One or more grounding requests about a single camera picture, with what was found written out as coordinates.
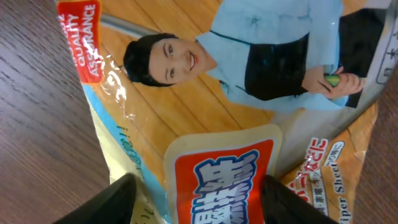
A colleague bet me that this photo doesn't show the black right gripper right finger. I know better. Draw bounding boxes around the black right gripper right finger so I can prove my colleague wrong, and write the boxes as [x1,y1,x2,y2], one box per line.
[262,175,337,224]

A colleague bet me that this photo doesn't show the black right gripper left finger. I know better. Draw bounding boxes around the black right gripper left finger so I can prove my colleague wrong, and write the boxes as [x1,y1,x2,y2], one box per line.
[55,174,137,224]

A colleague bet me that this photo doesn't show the cream bee snack bag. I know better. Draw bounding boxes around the cream bee snack bag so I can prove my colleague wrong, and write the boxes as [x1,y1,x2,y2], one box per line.
[56,0,397,223]

